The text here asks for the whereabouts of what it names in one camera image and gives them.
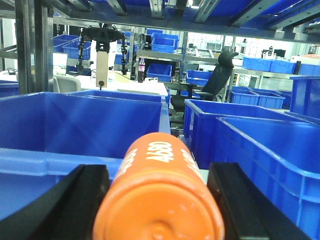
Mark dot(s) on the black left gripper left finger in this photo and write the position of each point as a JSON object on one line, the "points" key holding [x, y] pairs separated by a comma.
{"points": [[65, 212]]}

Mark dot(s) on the blue bin front right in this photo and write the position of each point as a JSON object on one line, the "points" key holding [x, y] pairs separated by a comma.
{"points": [[282, 159]]}

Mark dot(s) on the orange cylindrical capacitor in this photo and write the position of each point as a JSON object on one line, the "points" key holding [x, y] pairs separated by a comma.
{"points": [[158, 194]]}

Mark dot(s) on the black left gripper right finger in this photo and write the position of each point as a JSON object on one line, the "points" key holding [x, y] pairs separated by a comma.
{"points": [[247, 213]]}

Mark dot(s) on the black office chair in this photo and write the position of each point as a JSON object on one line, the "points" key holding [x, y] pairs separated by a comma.
{"points": [[221, 74]]}

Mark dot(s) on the black camera rig wooden board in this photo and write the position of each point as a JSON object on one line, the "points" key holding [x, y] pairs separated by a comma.
{"points": [[103, 36]]}

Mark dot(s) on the blue bin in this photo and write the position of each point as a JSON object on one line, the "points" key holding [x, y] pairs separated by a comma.
{"points": [[45, 136], [200, 124], [282, 159]]}

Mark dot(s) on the blue bin behind right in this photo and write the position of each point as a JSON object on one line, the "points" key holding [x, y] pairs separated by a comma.
{"points": [[200, 124]]}

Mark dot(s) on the blue bin front left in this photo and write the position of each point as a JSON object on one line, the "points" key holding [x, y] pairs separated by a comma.
{"points": [[45, 136]]}

